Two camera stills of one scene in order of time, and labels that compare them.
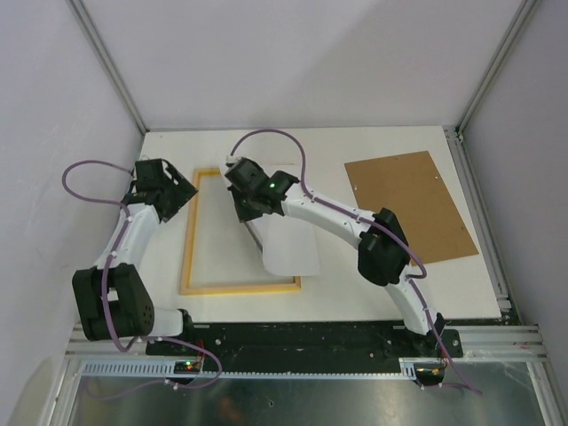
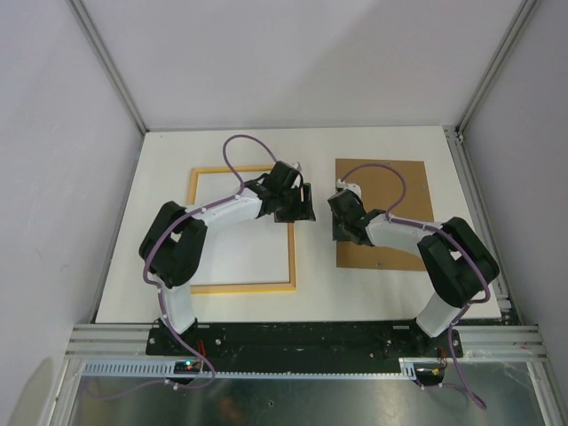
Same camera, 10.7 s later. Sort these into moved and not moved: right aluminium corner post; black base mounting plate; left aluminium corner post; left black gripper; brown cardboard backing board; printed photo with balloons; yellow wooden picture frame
Moved: printed photo with balloons; left black gripper; brown cardboard backing board
Not moved: black base mounting plate; left aluminium corner post; yellow wooden picture frame; right aluminium corner post
